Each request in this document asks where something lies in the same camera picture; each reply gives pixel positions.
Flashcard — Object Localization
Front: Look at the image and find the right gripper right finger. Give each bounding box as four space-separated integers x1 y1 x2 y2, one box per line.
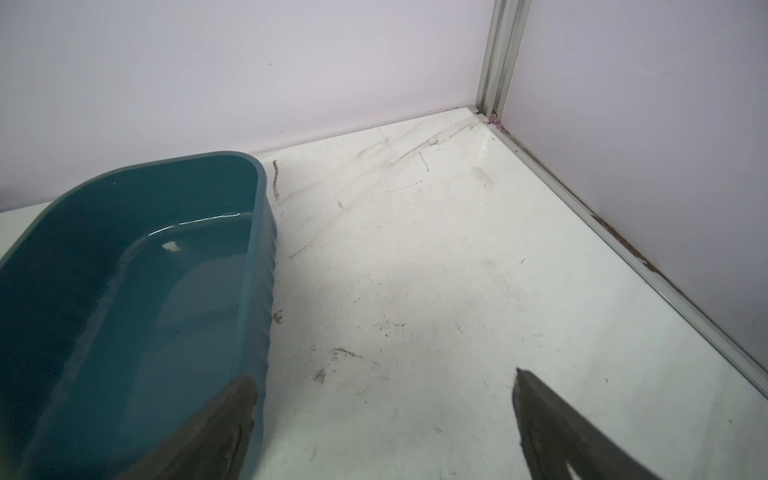
512 369 657 479

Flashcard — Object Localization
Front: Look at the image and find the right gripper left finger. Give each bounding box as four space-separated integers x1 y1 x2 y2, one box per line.
118 375 258 479

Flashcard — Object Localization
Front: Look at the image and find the teal oval plastic tub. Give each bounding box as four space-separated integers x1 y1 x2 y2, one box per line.
1 152 277 479

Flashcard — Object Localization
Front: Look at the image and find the aluminium frame post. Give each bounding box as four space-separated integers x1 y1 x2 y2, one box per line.
475 0 532 124

